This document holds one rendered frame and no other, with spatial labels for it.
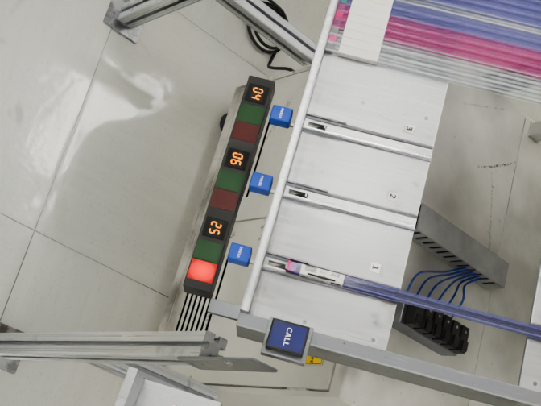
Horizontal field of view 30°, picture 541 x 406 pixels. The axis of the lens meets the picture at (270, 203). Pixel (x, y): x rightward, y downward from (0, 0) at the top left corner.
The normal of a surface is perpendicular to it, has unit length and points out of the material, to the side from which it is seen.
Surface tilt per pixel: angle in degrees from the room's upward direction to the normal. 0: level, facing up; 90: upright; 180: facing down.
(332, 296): 43
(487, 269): 0
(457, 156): 0
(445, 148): 0
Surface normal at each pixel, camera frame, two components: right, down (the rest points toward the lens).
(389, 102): 0.01, -0.37
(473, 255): 0.66, -0.10
